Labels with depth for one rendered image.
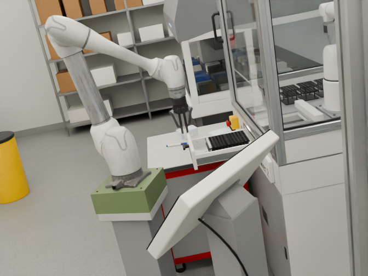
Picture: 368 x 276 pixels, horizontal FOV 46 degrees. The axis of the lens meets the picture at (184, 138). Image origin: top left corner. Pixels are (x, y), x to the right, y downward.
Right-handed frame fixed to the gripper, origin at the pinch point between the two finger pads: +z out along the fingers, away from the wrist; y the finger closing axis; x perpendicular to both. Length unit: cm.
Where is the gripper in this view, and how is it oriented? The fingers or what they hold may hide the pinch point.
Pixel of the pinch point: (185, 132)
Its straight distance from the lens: 229.3
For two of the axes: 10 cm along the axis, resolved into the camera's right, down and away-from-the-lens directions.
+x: -0.9, -3.2, 9.4
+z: 1.8, 9.3, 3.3
